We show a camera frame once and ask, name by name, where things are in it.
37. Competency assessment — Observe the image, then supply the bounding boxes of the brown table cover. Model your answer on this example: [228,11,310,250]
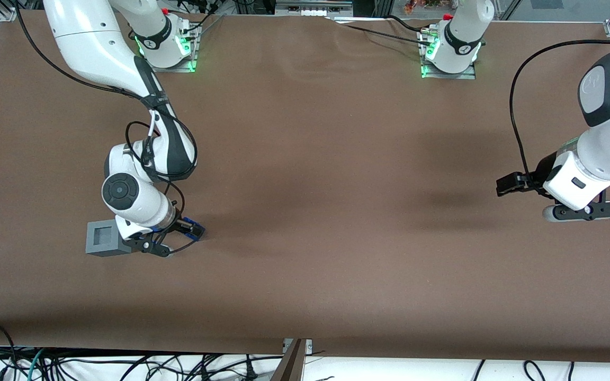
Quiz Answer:
[0,10,610,364]

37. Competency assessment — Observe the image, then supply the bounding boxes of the dark diagonal beam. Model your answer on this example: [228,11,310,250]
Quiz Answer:
[271,339,307,381]

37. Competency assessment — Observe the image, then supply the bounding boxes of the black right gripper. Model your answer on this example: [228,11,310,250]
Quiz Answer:
[169,216,202,238]

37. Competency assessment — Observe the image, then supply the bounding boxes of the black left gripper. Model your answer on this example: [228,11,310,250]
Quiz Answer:
[497,152,560,197]

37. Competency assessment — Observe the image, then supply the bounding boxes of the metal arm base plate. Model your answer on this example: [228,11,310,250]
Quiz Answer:
[149,24,199,73]
[420,29,477,80]

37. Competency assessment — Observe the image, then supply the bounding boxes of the blue plastic part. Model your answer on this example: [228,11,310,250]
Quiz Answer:
[184,217,206,242]

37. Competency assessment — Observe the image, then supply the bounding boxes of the teal floor cable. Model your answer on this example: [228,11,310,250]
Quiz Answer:
[27,348,47,381]

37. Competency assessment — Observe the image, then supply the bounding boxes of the gray cube base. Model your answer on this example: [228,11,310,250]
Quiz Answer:
[86,219,132,258]

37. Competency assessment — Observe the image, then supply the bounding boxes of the tangled black floor cable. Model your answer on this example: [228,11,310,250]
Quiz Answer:
[46,353,284,381]

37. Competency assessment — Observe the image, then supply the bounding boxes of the black cable across cover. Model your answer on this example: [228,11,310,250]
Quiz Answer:
[329,17,430,46]

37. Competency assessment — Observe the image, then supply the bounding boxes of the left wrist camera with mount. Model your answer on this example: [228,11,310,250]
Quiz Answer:
[542,201,610,223]

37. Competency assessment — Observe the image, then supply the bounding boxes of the white power strip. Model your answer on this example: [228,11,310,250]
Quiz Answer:
[276,0,354,17]

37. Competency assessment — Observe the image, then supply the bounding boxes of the small metal edge bracket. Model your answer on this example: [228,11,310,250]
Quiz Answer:
[283,339,313,355]

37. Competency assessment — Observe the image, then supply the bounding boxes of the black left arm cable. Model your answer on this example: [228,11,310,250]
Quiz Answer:
[509,40,610,178]

